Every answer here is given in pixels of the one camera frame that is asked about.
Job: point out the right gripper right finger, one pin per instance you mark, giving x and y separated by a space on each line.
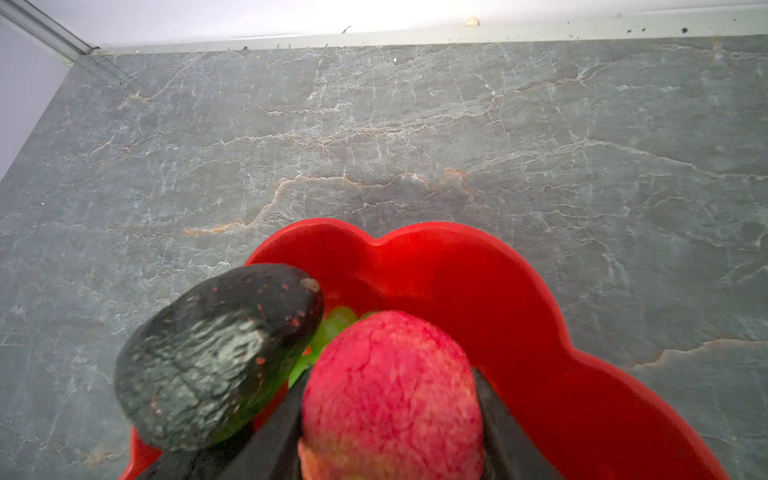
509 454

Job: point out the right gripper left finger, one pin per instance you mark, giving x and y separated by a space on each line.
268 453

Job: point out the dark avocado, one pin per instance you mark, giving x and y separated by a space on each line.
209 362

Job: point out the red fake apple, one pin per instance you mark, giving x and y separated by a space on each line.
391 397

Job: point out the green fake grape bunch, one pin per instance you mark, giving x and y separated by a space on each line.
321 342

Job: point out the red flower-shaped fruit bowl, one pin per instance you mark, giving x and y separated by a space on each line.
589 419

